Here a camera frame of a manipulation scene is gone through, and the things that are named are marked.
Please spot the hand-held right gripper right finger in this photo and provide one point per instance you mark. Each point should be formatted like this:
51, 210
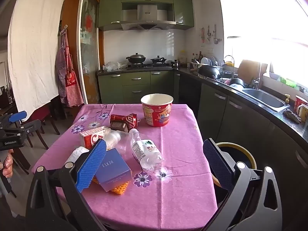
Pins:
216, 163

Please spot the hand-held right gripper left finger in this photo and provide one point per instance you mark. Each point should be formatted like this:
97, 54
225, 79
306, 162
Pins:
91, 163

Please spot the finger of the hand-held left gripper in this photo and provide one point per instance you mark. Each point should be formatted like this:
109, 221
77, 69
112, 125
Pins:
28, 131
16, 116

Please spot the white plastic bag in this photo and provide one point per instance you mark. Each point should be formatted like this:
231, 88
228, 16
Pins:
77, 154

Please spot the purple box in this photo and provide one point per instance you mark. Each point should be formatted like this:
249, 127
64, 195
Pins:
113, 170

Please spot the yellow rimmed waste bin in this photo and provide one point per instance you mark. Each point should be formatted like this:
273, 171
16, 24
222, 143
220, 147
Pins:
240, 152

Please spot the red and white carton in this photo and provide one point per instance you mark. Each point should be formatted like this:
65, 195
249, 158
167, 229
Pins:
90, 137

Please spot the clear plastic cup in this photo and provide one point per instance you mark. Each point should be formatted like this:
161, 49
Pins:
113, 139

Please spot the orange mesh net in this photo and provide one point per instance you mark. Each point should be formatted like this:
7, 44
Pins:
120, 189

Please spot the brown plastic tray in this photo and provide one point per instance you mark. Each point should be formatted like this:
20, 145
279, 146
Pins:
119, 125

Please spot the clear plastic water bottle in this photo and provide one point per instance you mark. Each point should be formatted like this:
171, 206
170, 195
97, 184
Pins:
146, 152

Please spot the crushed red soda can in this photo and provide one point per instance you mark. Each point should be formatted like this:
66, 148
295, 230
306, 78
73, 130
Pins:
128, 120

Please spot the red paper bucket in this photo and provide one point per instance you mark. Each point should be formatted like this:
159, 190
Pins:
156, 115

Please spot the person's left hand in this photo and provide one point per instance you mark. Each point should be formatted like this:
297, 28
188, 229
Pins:
6, 166

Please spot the dark wooden chair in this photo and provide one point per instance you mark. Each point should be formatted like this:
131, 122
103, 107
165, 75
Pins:
39, 139

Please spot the wooden chair with red cushion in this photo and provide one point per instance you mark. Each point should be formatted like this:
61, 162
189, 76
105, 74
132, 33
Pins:
43, 114

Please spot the pink floral tablecloth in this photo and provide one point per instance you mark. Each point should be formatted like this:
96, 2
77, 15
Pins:
173, 161

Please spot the red checked apron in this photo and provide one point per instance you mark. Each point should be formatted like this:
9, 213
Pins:
74, 86

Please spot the white hanging sheet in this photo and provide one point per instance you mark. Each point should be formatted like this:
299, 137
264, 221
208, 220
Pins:
36, 53

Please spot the purple checked apron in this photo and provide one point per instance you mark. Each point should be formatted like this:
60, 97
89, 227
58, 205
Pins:
61, 65

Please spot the steel sink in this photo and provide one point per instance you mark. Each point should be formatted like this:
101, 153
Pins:
264, 98

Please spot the dark rag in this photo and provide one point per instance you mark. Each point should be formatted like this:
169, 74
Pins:
292, 116

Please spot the large black wok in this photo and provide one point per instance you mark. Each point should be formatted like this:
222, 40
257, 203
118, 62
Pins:
210, 71

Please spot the steel faucet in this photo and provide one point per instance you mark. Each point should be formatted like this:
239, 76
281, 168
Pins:
258, 77

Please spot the sliding glass door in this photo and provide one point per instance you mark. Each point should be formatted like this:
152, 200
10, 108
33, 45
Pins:
89, 53

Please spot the small yellow pump dispenser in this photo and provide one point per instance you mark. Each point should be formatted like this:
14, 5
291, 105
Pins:
287, 98

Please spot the wooden cutting board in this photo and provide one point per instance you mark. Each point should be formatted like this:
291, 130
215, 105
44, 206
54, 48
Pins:
249, 71

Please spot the clear plastic bag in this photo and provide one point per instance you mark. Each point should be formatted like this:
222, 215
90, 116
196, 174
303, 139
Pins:
115, 66

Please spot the yellow mug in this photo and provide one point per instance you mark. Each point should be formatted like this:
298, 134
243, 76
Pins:
303, 112

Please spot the dish rack with plates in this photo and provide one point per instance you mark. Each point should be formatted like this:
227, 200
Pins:
207, 62

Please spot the red mug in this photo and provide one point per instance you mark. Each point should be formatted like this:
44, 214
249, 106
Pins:
299, 101

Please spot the small black pot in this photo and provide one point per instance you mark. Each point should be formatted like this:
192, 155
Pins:
176, 64

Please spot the row of condiment bottles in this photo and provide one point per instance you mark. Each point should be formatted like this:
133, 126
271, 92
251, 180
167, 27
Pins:
196, 57

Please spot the green plastic container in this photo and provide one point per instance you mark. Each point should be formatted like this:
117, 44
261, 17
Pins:
290, 83

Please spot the yellow oil bottle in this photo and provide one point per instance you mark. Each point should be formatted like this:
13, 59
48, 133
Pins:
182, 57

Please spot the gas stove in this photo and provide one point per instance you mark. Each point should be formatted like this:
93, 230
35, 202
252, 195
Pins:
149, 65

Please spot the black wok with lid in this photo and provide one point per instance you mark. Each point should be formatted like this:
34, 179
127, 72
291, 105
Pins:
136, 58

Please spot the black pan with lid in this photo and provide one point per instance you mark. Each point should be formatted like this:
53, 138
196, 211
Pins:
157, 59

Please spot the hanging kitchen utensils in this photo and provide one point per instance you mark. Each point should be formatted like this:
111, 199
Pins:
215, 35

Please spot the bright kitchen window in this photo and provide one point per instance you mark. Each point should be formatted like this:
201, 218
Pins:
264, 28

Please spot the steel range hood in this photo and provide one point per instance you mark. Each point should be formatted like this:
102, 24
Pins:
146, 16

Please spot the green upper kitchen cabinets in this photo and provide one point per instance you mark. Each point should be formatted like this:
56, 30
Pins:
182, 9

